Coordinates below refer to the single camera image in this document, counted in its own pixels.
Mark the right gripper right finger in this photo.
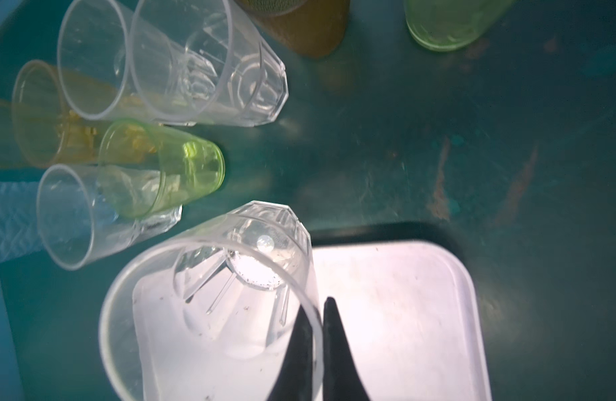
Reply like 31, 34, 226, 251
323, 297, 370, 401

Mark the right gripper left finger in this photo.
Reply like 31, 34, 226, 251
267, 307, 313, 401

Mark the lilac plastic tray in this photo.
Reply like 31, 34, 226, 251
313, 241, 492, 400

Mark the clear faceted glass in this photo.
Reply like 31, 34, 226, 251
99, 200, 324, 400
36, 164, 183, 271

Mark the small green glass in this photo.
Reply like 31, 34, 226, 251
98, 119, 225, 218

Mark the tall blue frosted glass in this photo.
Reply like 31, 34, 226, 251
0, 182, 43, 263

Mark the clear glass back right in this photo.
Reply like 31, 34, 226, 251
129, 1, 289, 127

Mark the dark amber dimpled glass back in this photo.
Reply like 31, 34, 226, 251
237, 0, 351, 58

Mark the short orange glass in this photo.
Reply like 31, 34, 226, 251
11, 59, 149, 169

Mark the tall green glass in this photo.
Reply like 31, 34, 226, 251
403, 0, 515, 52

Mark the tall amber glass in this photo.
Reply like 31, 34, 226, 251
0, 100, 26, 170

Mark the clear glass back left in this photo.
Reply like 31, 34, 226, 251
57, 0, 153, 121

